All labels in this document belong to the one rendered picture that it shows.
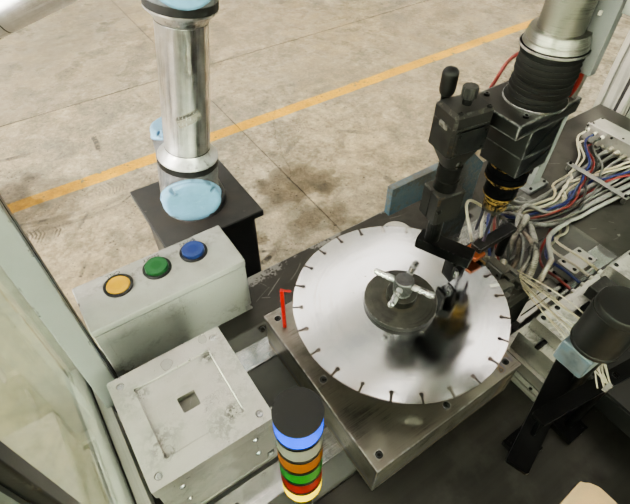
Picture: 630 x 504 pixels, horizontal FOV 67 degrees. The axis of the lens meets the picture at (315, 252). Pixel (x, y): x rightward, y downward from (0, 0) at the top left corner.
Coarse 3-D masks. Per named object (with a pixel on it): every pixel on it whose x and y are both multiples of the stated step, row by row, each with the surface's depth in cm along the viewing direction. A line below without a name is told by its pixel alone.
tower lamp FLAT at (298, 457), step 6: (276, 444) 44; (318, 444) 43; (282, 450) 43; (288, 450) 42; (306, 450) 42; (312, 450) 42; (318, 450) 44; (282, 456) 44; (288, 456) 43; (294, 456) 43; (300, 456) 42; (306, 456) 43; (312, 456) 44; (294, 462) 44; (300, 462) 44; (306, 462) 44
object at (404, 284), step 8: (416, 264) 73; (376, 272) 72; (384, 272) 71; (408, 272) 71; (392, 280) 71; (400, 280) 70; (408, 280) 70; (400, 288) 69; (408, 288) 69; (416, 288) 70; (424, 288) 70; (392, 296) 69; (400, 296) 71; (408, 296) 71; (432, 296) 69; (392, 304) 68
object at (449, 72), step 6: (450, 66) 56; (444, 72) 56; (450, 72) 56; (456, 72) 56; (444, 78) 56; (450, 78) 56; (456, 78) 56; (444, 84) 57; (450, 84) 57; (456, 84) 57; (444, 90) 57; (450, 90) 57; (444, 96) 58; (450, 96) 58
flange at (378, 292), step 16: (400, 272) 77; (368, 288) 74; (384, 288) 74; (432, 288) 75; (368, 304) 72; (384, 304) 72; (400, 304) 71; (416, 304) 72; (432, 304) 72; (384, 320) 70; (400, 320) 70; (416, 320) 70
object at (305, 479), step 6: (282, 468) 47; (318, 468) 48; (282, 474) 49; (288, 474) 47; (306, 474) 46; (312, 474) 47; (318, 474) 49; (288, 480) 49; (294, 480) 48; (300, 480) 47; (306, 480) 48; (312, 480) 49
